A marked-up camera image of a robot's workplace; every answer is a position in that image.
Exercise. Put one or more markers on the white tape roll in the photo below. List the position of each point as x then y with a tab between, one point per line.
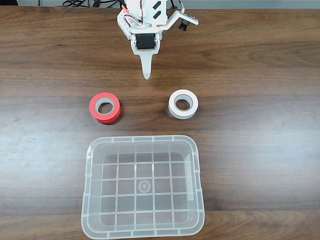
172	108

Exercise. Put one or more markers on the clear plastic storage box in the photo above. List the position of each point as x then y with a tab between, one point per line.
142	186

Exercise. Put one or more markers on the orange clip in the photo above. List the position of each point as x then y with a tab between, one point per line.
125	9

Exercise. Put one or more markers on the red tape roll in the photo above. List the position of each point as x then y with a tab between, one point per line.
93	112

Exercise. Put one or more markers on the wrist camera on white bracket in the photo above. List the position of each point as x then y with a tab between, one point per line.
185	25

